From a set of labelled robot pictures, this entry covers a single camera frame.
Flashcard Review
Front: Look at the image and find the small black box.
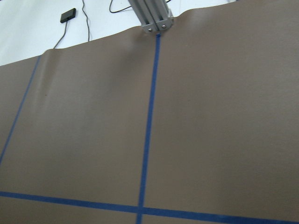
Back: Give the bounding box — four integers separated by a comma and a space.
60, 8, 77, 23

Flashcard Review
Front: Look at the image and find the aluminium frame post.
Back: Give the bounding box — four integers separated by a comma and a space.
129, 0, 174, 33

